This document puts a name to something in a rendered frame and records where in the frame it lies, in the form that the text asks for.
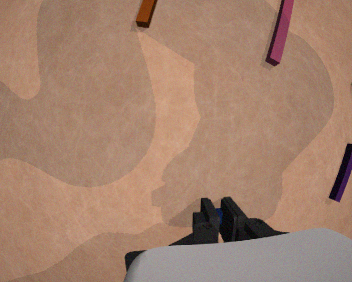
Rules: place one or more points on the small blue cube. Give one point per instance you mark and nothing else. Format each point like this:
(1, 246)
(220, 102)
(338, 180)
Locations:
(220, 214)

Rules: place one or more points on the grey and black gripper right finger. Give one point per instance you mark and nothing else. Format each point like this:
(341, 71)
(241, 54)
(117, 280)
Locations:
(235, 227)

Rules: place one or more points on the purple rod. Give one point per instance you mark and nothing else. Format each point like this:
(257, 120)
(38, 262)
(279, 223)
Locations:
(343, 175)

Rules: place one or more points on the orange-brown rectangular bar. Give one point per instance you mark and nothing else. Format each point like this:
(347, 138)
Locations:
(145, 13)

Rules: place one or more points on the pink rod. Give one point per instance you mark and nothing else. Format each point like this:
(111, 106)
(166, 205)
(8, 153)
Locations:
(277, 44)

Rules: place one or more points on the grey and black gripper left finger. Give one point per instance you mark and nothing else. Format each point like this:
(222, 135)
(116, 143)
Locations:
(204, 231)

